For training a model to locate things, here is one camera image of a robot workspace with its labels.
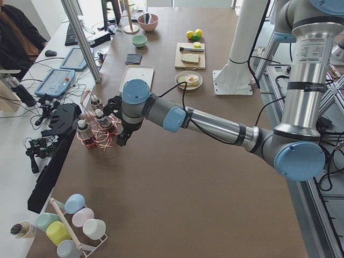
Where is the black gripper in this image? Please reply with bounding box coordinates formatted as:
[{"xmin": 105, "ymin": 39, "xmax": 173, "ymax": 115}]
[{"xmin": 116, "ymin": 121, "xmax": 142, "ymax": 147}]

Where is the bread slice top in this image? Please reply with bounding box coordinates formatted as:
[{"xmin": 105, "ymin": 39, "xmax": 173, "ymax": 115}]
[{"xmin": 181, "ymin": 53, "xmax": 200, "ymax": 65}]

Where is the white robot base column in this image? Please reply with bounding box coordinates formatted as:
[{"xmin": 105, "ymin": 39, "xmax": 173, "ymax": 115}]
[{"xmin": 213, "ymin": 0, "xmax": 270, "ymax": 95}]

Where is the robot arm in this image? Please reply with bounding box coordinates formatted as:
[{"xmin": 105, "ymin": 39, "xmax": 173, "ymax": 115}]
[{"xmin": 116, "ymin": 1, "xmax": 343, "ymax": 181}]

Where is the cream rabbit tray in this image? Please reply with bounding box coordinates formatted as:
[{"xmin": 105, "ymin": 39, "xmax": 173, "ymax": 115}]
[{"xmin": 119, "ymin": 64, "xmax": 154, "ymax": 92}]

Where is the tea bottle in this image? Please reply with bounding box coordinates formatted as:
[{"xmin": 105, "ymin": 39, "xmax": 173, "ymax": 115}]
[
  {"xmin": 77, "ymin": 119, "xmax": 96, "ymax": 149},
  {"xmin": 90, "ymin": 98, "xmax": 103, "ymax": 111},
  {"xmin": 95, "ymin": 109, "xmax": 114, "ymax": 134}
]

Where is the grey folded cloth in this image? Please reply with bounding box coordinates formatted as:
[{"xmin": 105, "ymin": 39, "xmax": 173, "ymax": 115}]
[{"xmin": 125, "ymin": 53, "xmax": 142, "ymax": 65}]

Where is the fried egg toy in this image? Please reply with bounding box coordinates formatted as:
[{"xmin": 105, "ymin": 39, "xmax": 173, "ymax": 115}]
[{"xmin": 185, "ymin": 74, "xmax": 199, "ymax": 83}]

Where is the white round plate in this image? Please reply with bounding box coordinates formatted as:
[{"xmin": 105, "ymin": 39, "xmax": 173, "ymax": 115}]
[{"xmin": 175, "ymin": 70, "xmax": 203, "ymax": 90}]

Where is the wooden cutting board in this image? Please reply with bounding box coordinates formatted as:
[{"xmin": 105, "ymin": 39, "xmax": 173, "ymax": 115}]
[{"xmin": 175, "ymin": 42, "xmax": 206, "ymax": 69}]

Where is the teach pendant near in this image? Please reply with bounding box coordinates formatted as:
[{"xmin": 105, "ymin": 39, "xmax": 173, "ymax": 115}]
[{"xmin": 34, "ymin": 69, "xmax": 75, "ymax": 97}]

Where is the teach pendant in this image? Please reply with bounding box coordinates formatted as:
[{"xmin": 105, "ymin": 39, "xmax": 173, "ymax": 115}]
[
  {"xmin": 34, "ymin": 69, "xmax": 75, "ymax": 97},
  {"xmin": 60, "ymin": 47, "xmax": 87, "ymax": 71}
]

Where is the teach pendant far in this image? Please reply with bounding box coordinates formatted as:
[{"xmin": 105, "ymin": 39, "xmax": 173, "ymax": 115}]
[{"xmin": 60, "ymin": 47, "xmax": 87, "ymax": 71}]

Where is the mint green bowl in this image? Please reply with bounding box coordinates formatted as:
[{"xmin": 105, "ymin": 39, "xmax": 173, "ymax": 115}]
[{"xmin": 131, "ymin": 35, "xmax": 147, "ymax": 48}]

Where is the light blue cup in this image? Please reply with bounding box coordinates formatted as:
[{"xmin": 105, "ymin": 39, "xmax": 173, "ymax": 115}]
[{"xmin": 64, "ymin": 193, "xmax": 85, "ymax": 214}]

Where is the steel cylinder tool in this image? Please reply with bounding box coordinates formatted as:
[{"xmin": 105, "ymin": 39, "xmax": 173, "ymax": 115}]
[{"xmin": 179, "ymin": 47, "xmax": 205, "ymax": 52}]

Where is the wooden mug tree stand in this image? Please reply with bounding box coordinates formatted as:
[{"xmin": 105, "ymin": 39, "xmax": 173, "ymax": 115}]
[{"xmin": 120, "ymin": 0, "xmax": 140, "ymax": 34}]

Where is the pink cup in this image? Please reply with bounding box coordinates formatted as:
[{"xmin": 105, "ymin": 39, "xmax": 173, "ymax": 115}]
[{"xmin": 72, "ymin": 207, "xmax": 95, "ymax": 227}]

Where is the black keyboard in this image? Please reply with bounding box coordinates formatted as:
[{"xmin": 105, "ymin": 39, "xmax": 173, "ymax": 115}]
[{"xmin": 64, "ymin": 24, "xmax": 78, "ymax": 46}]

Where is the white mint cup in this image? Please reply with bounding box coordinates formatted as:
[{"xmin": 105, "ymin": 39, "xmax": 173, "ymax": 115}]
[{"xmin": 82, "ymin": 219, "xmax": 106, "ymax": 240}]

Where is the half lemon slice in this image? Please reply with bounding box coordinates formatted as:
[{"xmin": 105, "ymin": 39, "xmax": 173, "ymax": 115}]
[{"xmin": 193, "ymin": 41, "xmax": 202, "ymax": 48}]

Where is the pink bowl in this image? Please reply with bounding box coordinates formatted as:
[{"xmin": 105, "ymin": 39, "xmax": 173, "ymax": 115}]
[{"xmin": 138, "ymin": 13, "xmax": 159, "ymax": 32}]

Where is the black computer mouse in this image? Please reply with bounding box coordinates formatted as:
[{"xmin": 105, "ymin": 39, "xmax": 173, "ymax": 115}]
[{"xmin": 45, "ymin": 49, "xmax": 57, "ymax": 57}]

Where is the steel ice scoop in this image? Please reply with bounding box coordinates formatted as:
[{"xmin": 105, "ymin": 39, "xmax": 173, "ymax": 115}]
[{"xmin": 142, "ymin": 12, "xmax": 152, "ymax": 24}]

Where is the green lime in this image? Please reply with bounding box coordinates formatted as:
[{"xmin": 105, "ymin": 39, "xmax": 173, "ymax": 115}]
[{"xmin": 192, "ymin": 34, "xmax": 201, "ymax": 42}]

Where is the black water bottle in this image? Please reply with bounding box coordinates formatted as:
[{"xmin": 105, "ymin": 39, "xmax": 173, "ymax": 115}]
[{"xmin": 5, "ymin": 76, "xmax": 37, "ymax": 107}]

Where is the yellow lemon near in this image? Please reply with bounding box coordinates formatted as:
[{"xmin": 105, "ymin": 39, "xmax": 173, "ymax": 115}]
[{"xmin": 195, "ymin": 28, "xmax": 203, "ymax": 37}]

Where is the green cup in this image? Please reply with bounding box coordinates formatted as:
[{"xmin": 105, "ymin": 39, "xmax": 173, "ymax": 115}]
[{"xmin": 36, "ymin": 212, "xmax": 61, "ymax": 232}]

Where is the yellow cup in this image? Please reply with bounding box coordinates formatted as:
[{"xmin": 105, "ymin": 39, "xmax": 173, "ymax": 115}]
[{"xmin": 46, "ymin": 221, "xmax": 71, "ymax": 246}]

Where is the grey blue cup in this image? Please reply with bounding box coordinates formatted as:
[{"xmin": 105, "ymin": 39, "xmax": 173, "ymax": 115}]
[{"xmin": 56, "ymin": 240, "xmax": 82, "ymax": 258}]

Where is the seated person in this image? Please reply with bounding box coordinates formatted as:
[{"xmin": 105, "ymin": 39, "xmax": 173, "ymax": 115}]
[{"xmin": 1, "ymin": 1, "xmax": 48, "ymax": 80}]

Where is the steel tumbler cup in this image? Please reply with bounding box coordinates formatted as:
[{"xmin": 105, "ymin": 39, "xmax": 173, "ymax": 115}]
[{"xmin": 10, "ymin": 221, "xmax": 36, "ymax": 239}]

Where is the copper wire bottle rack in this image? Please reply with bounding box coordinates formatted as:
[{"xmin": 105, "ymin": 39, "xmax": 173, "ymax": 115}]
[{"xmin": 77, "ymin": 90, "xmax": 120, "ymax": 151}]

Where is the aluminium frame post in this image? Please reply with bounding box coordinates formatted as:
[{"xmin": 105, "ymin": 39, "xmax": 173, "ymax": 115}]
[{"xmin": 61, "ymin": 0, "xmax": 101, "ymax": 83}]

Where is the white wire cup rack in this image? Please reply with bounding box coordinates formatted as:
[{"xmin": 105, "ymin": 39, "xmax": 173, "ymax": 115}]
[{"xmin": 82, "ymin": 232, "xmax": 108, "ymax": 257}]

